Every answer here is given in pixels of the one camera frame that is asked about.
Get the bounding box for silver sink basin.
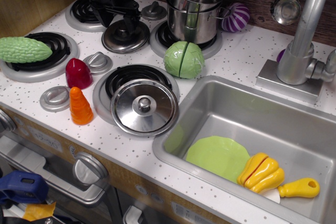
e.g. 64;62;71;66
153;76;335;223

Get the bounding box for purple toy piece behind faucet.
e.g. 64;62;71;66
276;49;286;62

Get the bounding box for back left stove burner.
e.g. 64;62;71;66
65;0;106;33

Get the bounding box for silver oven dial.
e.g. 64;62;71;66
72;152;108;185

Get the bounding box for green toy bitter gourd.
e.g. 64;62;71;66
1;37;52;63

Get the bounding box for yellow handled toy knife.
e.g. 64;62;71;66
261;177;320;203

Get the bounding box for silver stove knob back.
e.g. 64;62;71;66
141;1;167;21

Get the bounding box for front left stove burner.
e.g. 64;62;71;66
1;32;79;83

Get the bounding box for silver oven door handle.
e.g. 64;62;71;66
1;136;106;207

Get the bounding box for blue plastic clamp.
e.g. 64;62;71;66
1;170;49;204

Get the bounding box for silver stove knob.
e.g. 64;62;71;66
141;1;167;21
39;86;70;112
83;52;113;75

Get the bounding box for silver toy faucet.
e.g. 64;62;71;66
256;0;335;104

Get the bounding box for stacked stainless steel pots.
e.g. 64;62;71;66
166;0;223;44

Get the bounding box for orange toy carrot piece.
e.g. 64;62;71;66
69;87;93;125

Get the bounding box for front right stove burner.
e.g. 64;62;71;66
92;64;180;125

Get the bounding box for purple striped toy onion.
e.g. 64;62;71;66
220;3;250;33

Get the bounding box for green toy cabbage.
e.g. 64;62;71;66
163;41;205;79

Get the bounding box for silver stove knob front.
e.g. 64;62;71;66
39;86;70;112

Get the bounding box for red toy pepper piece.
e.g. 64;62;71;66
65;58;93;89

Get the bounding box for dark steel pot lid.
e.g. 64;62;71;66
101;20;150;54

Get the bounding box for green plastic plate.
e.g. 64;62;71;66
186;136;250;183

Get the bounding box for shiny steel pot lid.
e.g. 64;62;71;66
110;79;178;136

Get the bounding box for yellow tape piece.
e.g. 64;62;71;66
23;202;56;221

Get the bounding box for silver stove knob middle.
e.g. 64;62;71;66
83;52;113;75

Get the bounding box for hanging steel measuring spoon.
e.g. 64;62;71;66
270;0;301;25

